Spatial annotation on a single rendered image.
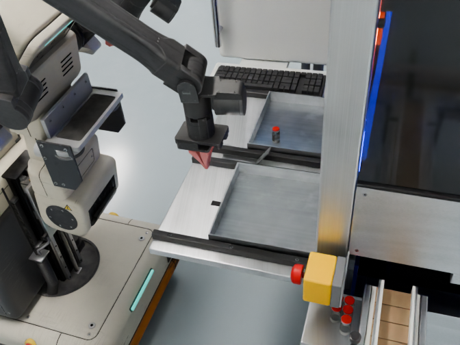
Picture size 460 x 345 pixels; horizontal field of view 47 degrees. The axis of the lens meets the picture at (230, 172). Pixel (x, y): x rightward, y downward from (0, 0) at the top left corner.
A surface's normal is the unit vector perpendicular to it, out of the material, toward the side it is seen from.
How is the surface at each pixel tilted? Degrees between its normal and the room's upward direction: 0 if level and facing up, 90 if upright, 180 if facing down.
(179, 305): 0
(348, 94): 90
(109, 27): 101
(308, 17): 90
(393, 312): 0
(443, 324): 90
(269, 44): 90
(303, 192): 0
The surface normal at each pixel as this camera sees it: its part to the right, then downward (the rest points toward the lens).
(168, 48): 0.63, -0.36
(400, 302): -0.07, -0.73
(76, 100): 0.95, 0.16
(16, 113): -0.13, 0.82
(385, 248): -0.29, 0.66
